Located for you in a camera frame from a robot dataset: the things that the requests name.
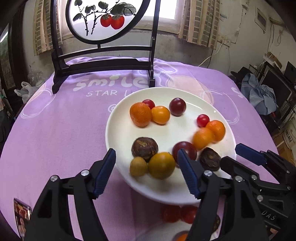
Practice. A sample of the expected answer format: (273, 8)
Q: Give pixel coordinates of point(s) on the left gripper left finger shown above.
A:
(50, 219)

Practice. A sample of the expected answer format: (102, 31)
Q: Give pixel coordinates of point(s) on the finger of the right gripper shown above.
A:
(233, 169)
(254, 155)

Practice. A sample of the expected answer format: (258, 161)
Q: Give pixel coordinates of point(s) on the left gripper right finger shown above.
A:
(242, 220)

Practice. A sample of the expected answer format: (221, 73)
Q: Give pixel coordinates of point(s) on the wrinkled passion fruit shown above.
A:
(216, 223)
(209, 159)
(145, 148)

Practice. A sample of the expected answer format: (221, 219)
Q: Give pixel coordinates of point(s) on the smooth orange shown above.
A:
(201, 138)
(160, 115)

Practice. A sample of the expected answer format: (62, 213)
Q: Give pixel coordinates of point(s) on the dark plum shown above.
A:
(188, 147)
(177, 106)

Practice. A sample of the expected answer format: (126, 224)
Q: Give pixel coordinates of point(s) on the cherry tomato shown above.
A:
(170, 213)
(149, 103)
(202, 120)
(188, 213)

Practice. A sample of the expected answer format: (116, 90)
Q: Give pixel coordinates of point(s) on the large mandarin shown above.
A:
(180, 236)

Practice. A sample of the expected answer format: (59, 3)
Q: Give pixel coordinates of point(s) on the green-yellow round fruit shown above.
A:
(161, 165)

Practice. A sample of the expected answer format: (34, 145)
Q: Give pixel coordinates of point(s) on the smooth orange front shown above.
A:
(160, 115)

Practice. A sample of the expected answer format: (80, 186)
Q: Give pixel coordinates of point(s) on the printed card packet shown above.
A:
(22, 213)

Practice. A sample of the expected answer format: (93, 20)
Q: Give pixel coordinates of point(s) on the blue clothes pile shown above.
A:
(261, 97)

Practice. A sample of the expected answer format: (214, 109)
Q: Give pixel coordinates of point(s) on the purple tablecloth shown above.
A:
(64, 133)

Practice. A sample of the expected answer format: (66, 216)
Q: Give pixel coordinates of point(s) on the small longan left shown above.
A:
(138, 167)

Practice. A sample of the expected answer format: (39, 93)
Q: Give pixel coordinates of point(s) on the white oval plate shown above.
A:
(121, 133)

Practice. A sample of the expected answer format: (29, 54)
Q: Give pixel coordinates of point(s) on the white plastic bag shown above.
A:
(26, 92)

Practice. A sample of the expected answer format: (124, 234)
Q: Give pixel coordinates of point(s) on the right beige curtain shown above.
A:
(200, 22)

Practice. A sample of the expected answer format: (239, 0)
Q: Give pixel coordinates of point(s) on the beige curtain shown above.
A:
(42, 38)
(200, 22)

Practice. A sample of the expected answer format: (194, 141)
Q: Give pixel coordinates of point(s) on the left beige curtain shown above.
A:
(42, 38)

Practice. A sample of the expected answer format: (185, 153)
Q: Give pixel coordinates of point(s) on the wall power socket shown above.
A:
(224, 41)

